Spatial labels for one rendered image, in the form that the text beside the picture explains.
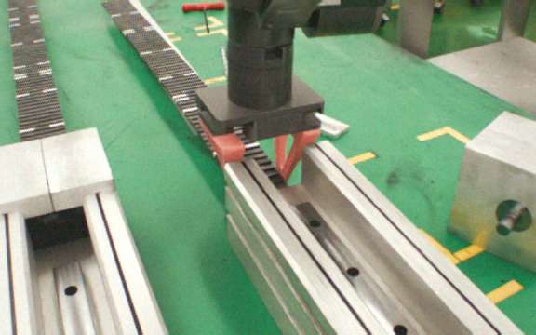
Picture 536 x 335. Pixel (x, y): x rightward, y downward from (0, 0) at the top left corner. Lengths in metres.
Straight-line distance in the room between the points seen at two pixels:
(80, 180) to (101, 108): 0.33
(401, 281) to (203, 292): 0.17
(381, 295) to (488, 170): 0.16
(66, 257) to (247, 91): 0.20
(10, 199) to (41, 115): 0.27
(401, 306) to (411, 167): 0.26
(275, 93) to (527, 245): 0.25
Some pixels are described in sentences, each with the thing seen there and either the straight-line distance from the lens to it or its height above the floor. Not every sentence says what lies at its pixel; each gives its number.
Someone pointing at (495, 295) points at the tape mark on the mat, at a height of 0.78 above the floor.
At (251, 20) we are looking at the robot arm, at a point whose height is 0.98.
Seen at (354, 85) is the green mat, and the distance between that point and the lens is 0.82.
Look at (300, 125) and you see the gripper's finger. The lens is 0.50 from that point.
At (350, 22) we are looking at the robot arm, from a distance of 0.48.
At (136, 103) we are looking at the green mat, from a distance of 0.78.
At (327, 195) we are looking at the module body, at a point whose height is 0.84.
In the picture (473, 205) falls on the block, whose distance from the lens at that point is 0.53.
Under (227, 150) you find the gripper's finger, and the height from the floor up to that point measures 0.87.
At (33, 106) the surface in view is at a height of 0.81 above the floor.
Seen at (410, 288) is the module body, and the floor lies 0.84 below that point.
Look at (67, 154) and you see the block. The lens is 0.50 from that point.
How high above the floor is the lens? 1.12
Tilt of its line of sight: 33 degrees down
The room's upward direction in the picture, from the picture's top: straight up
